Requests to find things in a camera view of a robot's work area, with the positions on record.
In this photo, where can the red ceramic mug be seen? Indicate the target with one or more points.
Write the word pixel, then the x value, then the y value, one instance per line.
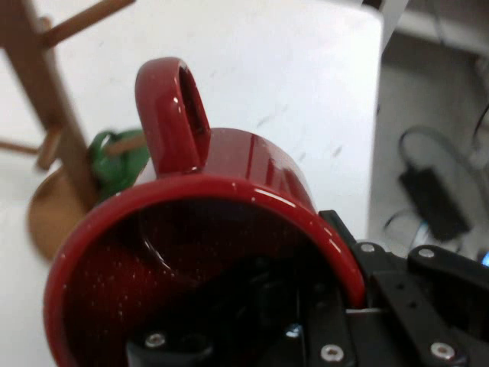
pixel 244 172

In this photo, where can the green ceramic mug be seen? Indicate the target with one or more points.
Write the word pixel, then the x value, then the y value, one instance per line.
pixel 114 172

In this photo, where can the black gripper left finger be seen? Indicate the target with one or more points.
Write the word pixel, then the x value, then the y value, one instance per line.
pixel 328 329

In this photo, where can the wooden mug tree stand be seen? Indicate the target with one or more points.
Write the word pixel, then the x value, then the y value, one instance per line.
pixel 49 95

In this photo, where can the white shelf cart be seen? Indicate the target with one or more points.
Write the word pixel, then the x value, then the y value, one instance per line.
pixel 431 23

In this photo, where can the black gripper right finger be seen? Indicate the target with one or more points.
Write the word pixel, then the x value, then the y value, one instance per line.
pixel 439 290

